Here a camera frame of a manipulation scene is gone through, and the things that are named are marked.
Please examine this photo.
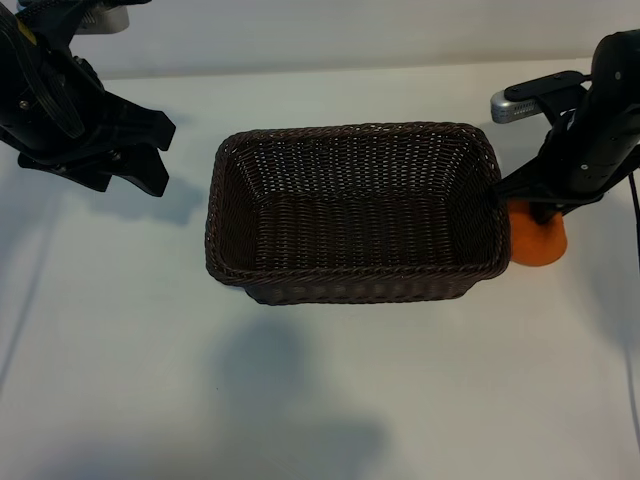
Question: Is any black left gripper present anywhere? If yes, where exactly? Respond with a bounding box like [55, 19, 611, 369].
[0, 9, 177, 198]

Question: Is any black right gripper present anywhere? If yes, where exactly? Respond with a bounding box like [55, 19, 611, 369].
[493, 92, 640, 224]

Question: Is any orange fruit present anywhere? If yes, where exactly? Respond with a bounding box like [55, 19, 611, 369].
[508, 199, 570, 267]

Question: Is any dark brown wicker basket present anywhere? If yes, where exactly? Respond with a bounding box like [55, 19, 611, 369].
[203, 119, 515, 306]

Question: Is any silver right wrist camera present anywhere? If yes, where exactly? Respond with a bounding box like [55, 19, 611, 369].
[489, 71, 596, 125]

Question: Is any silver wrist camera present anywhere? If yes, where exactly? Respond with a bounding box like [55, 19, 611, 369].
[69, 0, 151, 35]
[489, 71, 596, 125]

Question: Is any thin black cable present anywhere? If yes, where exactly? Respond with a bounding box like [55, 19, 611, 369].
[627, 167, 640, 281]

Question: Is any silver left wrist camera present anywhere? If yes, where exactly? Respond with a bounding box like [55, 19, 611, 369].
[69, 0, 151, 35]

